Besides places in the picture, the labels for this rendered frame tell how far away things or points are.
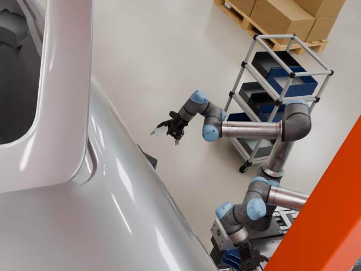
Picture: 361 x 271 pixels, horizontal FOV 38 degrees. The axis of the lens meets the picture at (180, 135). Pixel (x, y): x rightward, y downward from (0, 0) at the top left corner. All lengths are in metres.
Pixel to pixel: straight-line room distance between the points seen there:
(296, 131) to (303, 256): 0.87
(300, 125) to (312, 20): 3.85
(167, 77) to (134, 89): 0.43
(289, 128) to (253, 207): 0.50
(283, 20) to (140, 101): 2.09
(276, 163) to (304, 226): 1.09
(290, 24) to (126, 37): 1.78
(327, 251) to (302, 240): 0.09
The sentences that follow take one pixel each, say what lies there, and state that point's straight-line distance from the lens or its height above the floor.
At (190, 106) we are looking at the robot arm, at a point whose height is 1.29.
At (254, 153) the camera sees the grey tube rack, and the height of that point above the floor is 0.25.
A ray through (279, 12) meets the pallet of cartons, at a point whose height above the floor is 0.45.
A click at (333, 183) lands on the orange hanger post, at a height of 1.85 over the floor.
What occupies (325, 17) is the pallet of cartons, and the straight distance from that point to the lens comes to 6.32.
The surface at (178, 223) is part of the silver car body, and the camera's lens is 1.09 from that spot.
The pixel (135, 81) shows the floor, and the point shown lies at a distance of 4.83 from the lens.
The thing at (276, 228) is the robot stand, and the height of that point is 0.82.
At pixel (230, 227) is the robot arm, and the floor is 1.23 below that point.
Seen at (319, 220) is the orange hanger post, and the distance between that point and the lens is 1.53.
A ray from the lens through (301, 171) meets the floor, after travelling 4.60.
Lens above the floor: 2.69
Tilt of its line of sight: 38 degrees down
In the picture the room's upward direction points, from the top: 20 degrees clockwise
